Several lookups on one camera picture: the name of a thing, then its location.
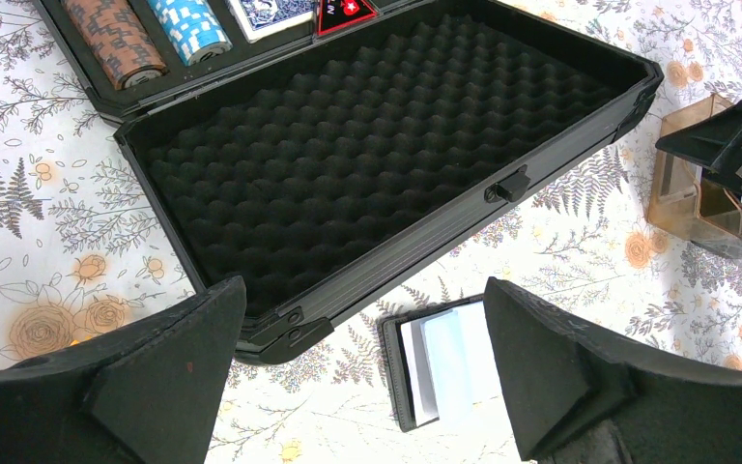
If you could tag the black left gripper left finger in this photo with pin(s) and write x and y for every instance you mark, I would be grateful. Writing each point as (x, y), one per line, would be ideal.
(145, 393)

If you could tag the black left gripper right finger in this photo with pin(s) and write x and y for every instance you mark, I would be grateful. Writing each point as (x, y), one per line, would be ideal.
(576, 392)

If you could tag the black card holder wallet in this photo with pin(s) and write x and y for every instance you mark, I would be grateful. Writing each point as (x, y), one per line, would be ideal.
(439, 362)

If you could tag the blue playing card deck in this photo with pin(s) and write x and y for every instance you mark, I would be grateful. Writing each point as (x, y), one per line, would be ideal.
(259, 19)

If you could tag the black poker chip case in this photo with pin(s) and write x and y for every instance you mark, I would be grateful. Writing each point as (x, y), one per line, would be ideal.
(325, 171)

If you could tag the blue poker chip stack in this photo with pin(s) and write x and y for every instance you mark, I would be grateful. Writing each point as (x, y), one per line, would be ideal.
(192, 28)

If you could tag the brown poker chip stack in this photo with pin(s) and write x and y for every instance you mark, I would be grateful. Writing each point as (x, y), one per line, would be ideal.
(118, 40)

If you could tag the red triangular dealer button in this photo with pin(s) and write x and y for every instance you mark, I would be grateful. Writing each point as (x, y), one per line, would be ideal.
(336, 15)

